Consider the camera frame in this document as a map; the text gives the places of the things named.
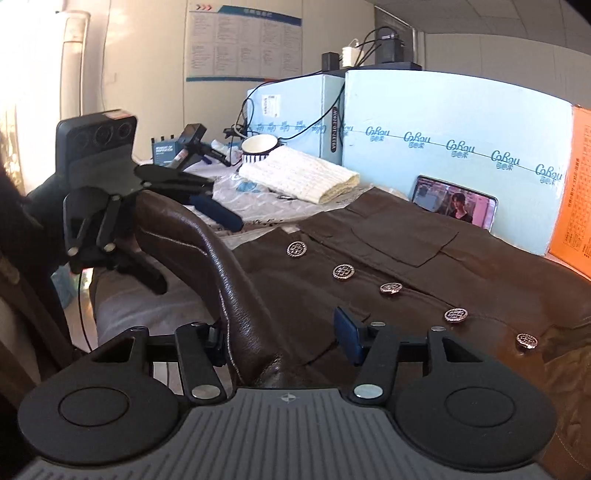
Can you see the white charger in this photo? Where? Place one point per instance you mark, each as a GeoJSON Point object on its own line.
{"type": "Point", "coordinates": [350, 53]}

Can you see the brown leather jacket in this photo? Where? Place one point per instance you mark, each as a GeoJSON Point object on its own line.
{"type": "Point", "coordinates": [415, 277]}

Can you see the white air conditioner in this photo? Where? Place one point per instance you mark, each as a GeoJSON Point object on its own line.
{"type": "Point", "coordinates": [75, 60]}

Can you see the smartphone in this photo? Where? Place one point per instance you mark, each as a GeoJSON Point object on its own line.
{"type": "Point", "coordinates": [455, 203]}

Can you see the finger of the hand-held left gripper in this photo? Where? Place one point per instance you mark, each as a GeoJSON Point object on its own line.
{"type": "Point", "coordinates": [217, 210]}
{"type": "Point", "coordinates": [145, 274]}

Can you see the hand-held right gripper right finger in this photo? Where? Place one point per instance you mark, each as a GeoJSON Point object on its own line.
{"type": "Point", "coordinates": [348, 334]}

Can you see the large black power adapter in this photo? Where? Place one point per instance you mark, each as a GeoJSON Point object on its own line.
{"type": "Point", "coordinates": [389, 46]}

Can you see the small light blue box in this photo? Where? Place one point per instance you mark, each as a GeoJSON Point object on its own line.
{"type": "Point", "coordinates": [295, 110]}

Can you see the small black power adapter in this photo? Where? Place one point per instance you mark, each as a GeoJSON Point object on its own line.
{"type": "Point", "coordinates": [330, 61]}

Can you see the black handheld device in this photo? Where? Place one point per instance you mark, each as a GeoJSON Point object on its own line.
{"type": "Point", "coordinates": [194, 138]}

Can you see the wall poster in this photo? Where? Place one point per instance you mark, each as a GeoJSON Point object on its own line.
{"type": "Point", "coordinates": [240, 41]}

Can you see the white knitted cloth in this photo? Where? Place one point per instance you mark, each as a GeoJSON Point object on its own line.
{"type": "Point", "coordinates": [300, 177]}

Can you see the white printed plastic bag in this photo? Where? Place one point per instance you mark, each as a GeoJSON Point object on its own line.
{"type": "Point", "coordinates": [258, 198]}

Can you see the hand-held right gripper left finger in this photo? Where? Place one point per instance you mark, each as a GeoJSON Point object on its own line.
{"type": "Point", "coordinates": [214, 341]}

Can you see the orange calendar sheet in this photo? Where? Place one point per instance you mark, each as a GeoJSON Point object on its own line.
{"type": "Point", "coordinates": [575, 194]}

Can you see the small blue device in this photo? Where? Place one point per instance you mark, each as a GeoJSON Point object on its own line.
{"type": "Point", "coordinates": [162, 151]}

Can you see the striped white bowl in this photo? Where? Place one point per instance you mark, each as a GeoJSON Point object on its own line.
{"type": "Point", "coordinates": [258, 150]}

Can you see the grey cloth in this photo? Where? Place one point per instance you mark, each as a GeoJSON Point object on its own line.
{"type": "Point", "coordinates": [138, 309]}

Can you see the light blue foam board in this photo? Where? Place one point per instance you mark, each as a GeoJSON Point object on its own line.
{"type": "Point", "coordinates": [452, 120]}

